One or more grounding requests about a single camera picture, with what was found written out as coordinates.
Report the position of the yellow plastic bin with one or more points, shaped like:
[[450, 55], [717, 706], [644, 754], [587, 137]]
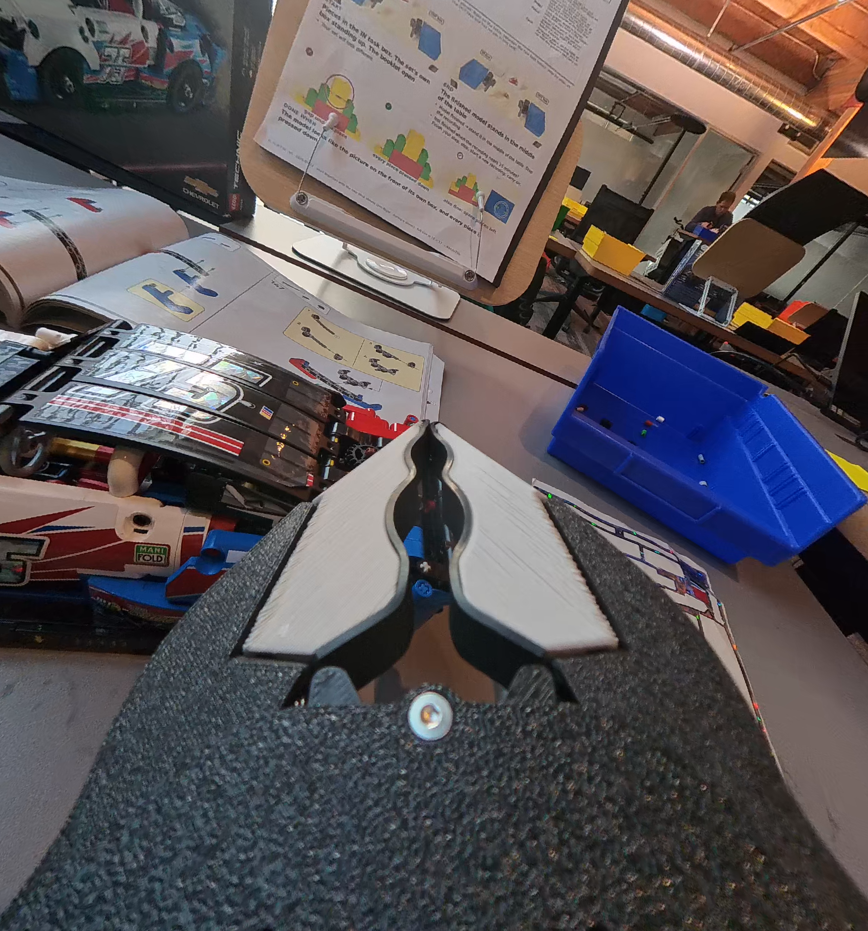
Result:
[[750, 316], [612, 247], [787, 332]]

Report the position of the silver ventilation duct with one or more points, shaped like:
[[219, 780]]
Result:
[[732, 62]]

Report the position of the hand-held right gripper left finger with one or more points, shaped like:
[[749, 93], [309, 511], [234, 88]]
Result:
[[325, 574]]

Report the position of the black angled panel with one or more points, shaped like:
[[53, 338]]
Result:
[[812, 203]]

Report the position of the background wooden workbench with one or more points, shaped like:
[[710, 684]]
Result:
[[645, 284]]

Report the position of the black toy set box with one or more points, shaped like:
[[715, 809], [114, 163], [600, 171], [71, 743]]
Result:
[[150, 145]]

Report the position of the toy brick race car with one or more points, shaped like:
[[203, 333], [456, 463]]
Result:
[[114, 436]]

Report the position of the printed instruction sheet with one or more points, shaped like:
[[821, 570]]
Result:
[[441, 109]]

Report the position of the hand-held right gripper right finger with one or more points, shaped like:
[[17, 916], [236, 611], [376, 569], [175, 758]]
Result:
[[528, 567]]

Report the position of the small green plastic bin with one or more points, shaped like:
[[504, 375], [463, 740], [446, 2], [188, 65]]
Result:
[[563, 218]]

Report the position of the white stand base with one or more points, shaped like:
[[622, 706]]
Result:
[[405, 294]]

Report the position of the blue plastic bin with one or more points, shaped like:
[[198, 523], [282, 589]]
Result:
[[696, 509]]

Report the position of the yellow notepad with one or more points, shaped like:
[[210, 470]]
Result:
[[863, 476]]

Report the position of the sticker sheet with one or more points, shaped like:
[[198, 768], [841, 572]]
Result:
[[696, 604]]

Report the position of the open building instruction booklet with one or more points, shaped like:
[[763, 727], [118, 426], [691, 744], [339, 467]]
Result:
[[187, 276]]

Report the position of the brown display board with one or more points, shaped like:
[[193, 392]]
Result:
[[750, 254]]

